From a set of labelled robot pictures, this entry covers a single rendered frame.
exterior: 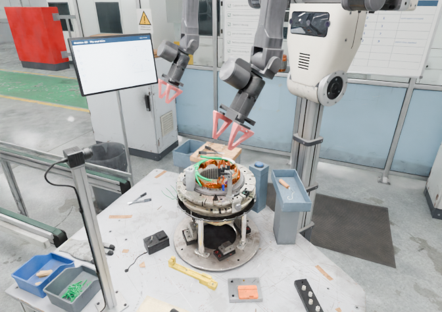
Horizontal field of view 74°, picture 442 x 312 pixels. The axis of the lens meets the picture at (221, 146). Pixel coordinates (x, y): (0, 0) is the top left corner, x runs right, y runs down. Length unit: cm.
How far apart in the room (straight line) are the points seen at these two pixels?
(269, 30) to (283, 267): 91
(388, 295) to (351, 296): 116
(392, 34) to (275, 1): 242
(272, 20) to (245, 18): 252
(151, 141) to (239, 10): 175
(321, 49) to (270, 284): 91
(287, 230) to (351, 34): 82
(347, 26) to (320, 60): 15
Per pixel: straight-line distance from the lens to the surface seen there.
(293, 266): 132
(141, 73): 208
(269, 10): 79
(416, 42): 319
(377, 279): 251
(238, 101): 79
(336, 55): 122
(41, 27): 471
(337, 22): 119
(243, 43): 333
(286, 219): 130
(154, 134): 350
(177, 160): 151
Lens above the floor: 174
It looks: 26 degrees down
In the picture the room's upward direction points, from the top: straight up
